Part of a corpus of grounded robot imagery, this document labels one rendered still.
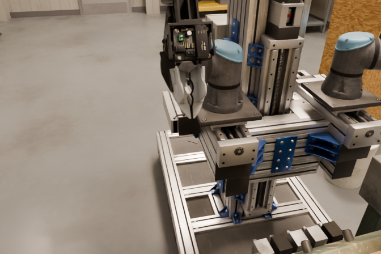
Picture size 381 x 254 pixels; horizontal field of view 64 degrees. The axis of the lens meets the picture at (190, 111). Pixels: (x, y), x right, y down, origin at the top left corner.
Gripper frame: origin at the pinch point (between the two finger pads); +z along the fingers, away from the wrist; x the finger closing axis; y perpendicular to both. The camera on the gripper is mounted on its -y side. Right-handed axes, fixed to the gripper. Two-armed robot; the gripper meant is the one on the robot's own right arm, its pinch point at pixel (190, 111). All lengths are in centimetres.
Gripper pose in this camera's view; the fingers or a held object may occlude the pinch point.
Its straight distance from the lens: 53.6
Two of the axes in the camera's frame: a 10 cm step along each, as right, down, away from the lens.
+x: 9.8, -1.0, 1.8
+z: 0.9, 9.9, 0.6
